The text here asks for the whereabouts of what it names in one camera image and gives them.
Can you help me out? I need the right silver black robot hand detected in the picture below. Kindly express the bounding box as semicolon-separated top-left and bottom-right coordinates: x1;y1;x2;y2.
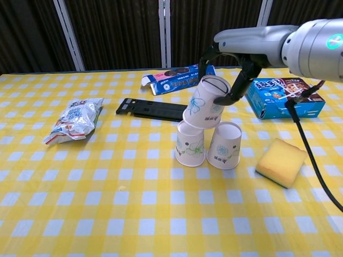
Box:
197;24;299;105

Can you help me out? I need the white paper cup blue flower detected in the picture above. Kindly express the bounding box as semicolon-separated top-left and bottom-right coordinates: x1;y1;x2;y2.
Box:
182;74;232;130

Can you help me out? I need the white paper cup green flower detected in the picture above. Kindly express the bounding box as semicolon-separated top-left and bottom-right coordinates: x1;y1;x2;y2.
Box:
174;120;207;168

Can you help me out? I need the blue brown biscuit stick box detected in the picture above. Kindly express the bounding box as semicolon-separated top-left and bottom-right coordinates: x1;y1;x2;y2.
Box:
244;77;326;120

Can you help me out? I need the blue pink Oreo cookie box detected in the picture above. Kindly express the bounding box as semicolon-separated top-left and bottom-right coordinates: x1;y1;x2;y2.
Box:
141;63;218;96

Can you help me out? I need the white paper cup blue print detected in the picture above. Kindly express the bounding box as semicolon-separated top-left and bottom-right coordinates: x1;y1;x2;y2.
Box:
206;121;243;171

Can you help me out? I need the black folding stand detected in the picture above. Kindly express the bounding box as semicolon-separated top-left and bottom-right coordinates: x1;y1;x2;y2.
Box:
115;97;189;123

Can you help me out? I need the yellow sponge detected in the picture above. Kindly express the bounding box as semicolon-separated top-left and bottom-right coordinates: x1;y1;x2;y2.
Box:
255;137;309;189

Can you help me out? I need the white crinkled snack bag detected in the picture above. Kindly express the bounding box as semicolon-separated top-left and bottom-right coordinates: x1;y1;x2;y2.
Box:
43;96;105;146

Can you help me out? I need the yellow white checkered tablecloth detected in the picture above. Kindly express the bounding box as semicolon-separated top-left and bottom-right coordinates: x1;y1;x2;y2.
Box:
0;64;343;257

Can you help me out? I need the white partition frame post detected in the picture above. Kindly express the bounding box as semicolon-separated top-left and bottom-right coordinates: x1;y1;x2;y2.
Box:
158;0;172;69
52;0;86;72
255;0;274;28

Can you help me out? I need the black right hand cable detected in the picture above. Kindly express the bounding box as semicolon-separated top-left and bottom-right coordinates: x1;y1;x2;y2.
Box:
284;79;343;213

